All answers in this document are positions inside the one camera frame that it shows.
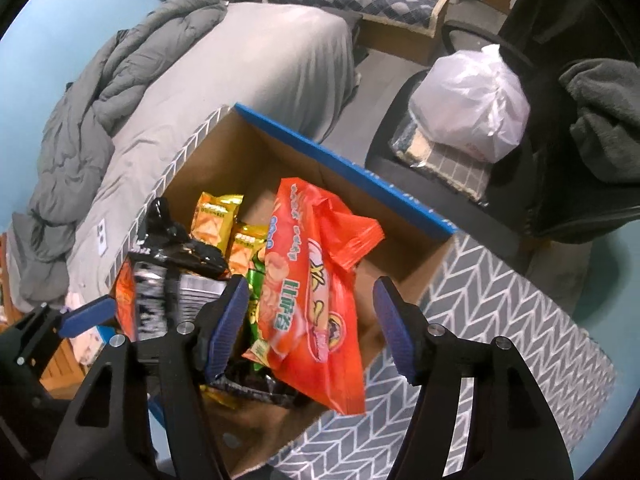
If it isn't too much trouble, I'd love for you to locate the orange red crisps bag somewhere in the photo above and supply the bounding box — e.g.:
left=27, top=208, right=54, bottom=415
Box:
left=259, top=178, right=384, bottom=415

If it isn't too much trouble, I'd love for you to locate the orange black octopus snack bag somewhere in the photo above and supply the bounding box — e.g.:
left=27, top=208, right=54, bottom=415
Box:
left=115, top=197, right=229, bottom=341

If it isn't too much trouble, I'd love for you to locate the yellow snack bag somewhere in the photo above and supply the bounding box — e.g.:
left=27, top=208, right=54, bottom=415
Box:
left=228, top=222, right=268, bottom=276

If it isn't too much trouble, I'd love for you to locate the dark grey fleece blanket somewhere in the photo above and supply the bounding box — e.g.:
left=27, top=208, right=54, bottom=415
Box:
left=559, top=58, right=639, bottom=183

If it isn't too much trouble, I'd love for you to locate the bed with grey sheet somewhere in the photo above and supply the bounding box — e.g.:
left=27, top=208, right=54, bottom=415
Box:
left=66, top=2, right=356, bottom=302

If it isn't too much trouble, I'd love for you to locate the yellow long cracker bag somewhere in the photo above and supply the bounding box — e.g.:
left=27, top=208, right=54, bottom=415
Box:
left=190, top=192, right=244, bottom=254

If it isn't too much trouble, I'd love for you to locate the white plastic bag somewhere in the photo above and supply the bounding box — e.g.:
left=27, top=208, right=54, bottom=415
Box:
left=408, top=44, right=530, bottom=164

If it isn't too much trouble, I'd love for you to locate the black office chair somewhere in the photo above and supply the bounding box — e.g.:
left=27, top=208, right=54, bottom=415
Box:
left=366, top=0, right=639, bottom=259

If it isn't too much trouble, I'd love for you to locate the grey comforter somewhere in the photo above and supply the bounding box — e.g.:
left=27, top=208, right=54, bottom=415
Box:
left=11, top=0, right=230, bottom=307

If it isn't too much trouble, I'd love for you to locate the small black snack packet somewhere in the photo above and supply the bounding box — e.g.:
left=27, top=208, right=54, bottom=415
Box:
left=209, top=368, right=303, bottom=408

